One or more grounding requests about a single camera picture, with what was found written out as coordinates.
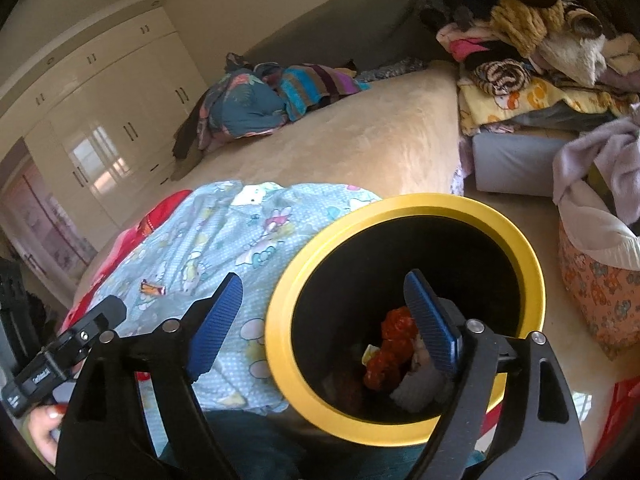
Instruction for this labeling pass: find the red plastic bag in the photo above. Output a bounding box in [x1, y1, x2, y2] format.
[362, 307, 419, 391]

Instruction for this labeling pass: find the person left hand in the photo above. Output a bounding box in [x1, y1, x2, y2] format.
[27, 404, 67, 466]

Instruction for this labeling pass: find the white knitted cloth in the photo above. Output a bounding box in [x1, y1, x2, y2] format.
[390, 336, 452, 414]

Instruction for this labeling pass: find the light blue cartoon bedsheet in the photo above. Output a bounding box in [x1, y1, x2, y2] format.
[89, 181, 378, 415]

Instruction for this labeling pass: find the black bin yellow rim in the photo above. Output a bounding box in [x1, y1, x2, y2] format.
[266, 194, 546, 448]

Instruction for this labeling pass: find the red pink blanket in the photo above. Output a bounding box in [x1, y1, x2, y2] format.
[58, 190, 192, 334]

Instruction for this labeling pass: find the floral laundry basket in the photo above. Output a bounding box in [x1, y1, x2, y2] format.
[559, 223, 639, 361]

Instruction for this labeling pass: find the grey bedside box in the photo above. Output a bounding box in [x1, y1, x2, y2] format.
[472, 129, 576, 197]

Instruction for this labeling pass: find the beige plush bed cover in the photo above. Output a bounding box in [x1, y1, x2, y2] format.
[74, 60, 464, 302]

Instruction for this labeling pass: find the cream glossy wardrobe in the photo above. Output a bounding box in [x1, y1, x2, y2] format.
[1, 9, 206, 249]

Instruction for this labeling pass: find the teal floral clothes pile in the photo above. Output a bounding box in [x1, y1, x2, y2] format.
[172, 53, 369, 160]

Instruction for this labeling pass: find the lilac cloth in basket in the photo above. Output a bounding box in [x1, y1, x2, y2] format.
[551, 104, 640, 271]

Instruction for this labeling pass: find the mixed clothes pile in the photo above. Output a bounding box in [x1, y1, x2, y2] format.
[414, 0, 639, 136]

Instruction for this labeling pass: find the grey padded headboard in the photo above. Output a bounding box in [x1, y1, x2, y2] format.
[244, 0, 450, 70]

